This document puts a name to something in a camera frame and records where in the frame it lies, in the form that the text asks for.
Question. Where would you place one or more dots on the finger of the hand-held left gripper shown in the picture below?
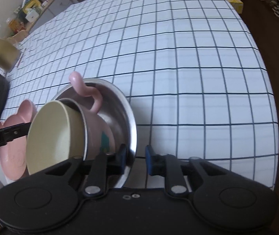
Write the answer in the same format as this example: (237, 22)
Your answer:
(14, 132)

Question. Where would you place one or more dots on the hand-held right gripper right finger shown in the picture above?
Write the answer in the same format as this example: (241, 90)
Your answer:
(150, 160)

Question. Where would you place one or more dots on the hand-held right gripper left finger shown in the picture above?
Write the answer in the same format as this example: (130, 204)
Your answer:
(123, 159)

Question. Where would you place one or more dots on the pink bear-shaped plate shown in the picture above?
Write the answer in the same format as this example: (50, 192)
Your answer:
(12, 151)

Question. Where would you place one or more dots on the cream round bowl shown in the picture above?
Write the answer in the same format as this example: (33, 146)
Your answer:
(53, 137)

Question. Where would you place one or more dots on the pink pig bowl steel liner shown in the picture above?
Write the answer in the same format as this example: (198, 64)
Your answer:
(95, 127)

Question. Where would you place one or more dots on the large stainless steel bowl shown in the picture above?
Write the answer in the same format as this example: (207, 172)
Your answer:
(119, 107)

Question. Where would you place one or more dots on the gold thermos kettle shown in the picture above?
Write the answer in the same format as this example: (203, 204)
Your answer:
(2, 51)

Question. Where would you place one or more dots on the white black checked tablecloth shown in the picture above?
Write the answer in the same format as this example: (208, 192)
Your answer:
(178, 78)

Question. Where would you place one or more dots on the small tan wooden chair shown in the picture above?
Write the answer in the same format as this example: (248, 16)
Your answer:
(19, 36)

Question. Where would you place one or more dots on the white square box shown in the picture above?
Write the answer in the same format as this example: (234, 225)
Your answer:
(32, 16)

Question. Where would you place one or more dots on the yellow blue desk gadget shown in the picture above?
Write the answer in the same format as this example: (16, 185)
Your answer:
(32, 5)

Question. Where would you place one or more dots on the white wooden side cabinet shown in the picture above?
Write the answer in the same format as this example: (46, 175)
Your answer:
(56, 5)

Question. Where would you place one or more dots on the yellow cardboard box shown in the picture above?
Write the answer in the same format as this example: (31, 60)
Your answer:
(232, 0)

